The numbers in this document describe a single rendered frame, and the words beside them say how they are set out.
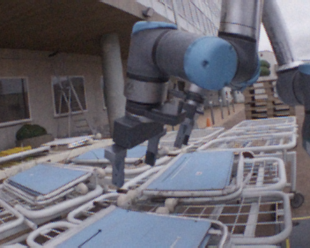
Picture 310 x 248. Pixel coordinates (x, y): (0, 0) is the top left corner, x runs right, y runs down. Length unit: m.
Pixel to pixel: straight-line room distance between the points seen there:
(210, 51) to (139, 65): 0.16
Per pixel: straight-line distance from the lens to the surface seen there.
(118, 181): 0.56
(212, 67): 0.38
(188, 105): 0.85
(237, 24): 0.50
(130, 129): 0.49
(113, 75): 7.23
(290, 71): 1.01
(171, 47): 0.41
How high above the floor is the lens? 0.90
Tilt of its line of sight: 4 degrees down
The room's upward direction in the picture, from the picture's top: 8 degrees counter-clockwise
